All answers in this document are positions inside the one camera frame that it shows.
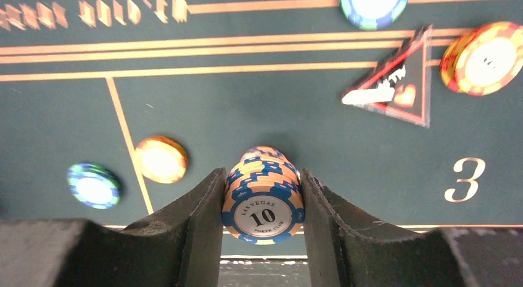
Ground orange chips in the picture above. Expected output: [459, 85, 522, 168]
[440, 22, 522, 96]

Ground orange red chip stack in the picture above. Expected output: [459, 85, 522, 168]
[134, 136, 188, 184]

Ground green blue chip stack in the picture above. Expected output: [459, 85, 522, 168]
[67, 162, 121, 209]

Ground green blue chips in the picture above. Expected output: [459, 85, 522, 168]
[339, 0, 409, 31]

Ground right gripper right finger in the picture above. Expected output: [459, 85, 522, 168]
[301, 170, 522, 286]

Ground green poker table mat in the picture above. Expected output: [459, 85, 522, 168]
[1, 0, 522, 232]

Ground red black all-in triangle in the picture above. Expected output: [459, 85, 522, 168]
[340, 25, 433, 128]

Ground peach blue chip stack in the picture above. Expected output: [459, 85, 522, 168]
[221, 146, 305, 245]

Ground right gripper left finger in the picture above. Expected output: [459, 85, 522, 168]
[1, 168, 225, 286]

